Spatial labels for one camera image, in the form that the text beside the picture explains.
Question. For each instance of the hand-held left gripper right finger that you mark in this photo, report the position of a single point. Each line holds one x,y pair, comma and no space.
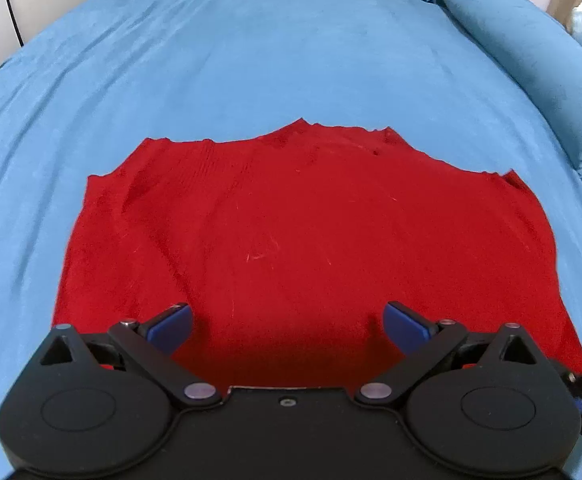
403,330

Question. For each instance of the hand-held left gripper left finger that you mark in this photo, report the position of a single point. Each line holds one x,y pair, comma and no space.
173,327

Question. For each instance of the red knitted sweater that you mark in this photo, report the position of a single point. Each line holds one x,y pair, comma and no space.
296,240

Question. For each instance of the blue bed sheet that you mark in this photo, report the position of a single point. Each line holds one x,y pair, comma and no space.
221,60

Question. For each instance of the rolled blue duvet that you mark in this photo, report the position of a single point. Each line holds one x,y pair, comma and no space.
521,60

